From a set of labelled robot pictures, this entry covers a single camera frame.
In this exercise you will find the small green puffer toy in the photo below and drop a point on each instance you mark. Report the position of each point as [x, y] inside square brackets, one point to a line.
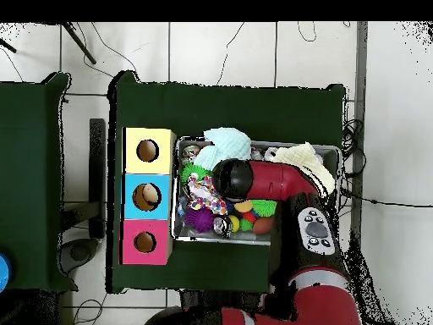
[192, 171]

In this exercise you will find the dark green side cloth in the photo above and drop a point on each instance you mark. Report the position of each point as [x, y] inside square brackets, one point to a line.
[30, 169]

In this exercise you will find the clear plastic packet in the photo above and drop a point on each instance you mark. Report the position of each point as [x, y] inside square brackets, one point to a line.
[181, 207]

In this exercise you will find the black tripod leg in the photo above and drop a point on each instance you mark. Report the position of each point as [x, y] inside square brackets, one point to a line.
[79, 43]

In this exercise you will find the mint green knitted cloth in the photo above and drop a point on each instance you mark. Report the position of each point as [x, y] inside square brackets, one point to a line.
[226, 144]

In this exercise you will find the wooden box with three holes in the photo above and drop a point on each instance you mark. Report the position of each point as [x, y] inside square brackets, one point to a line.
[149, 166]

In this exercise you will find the black upright panel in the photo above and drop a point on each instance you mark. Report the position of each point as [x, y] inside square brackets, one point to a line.
[97, 159]

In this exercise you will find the large green puffer toy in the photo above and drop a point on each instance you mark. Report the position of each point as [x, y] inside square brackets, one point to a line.
[265, 207]

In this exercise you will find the cream knitted cloth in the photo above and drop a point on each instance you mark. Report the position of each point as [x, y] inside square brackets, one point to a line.
[304, 157]

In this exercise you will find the black and silver drink can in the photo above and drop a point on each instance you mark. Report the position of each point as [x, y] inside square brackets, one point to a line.
[221, 226]

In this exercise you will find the blue round object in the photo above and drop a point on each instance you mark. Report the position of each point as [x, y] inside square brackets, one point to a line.
[3, 272]

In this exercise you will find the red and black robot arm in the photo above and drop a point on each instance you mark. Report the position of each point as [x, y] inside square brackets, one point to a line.
[277, 181]

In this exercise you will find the dark green table cloth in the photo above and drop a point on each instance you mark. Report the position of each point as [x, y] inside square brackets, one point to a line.
[236, 108]

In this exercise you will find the grey stand foot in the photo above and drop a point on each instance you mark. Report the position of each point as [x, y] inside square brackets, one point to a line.
[79, 254]

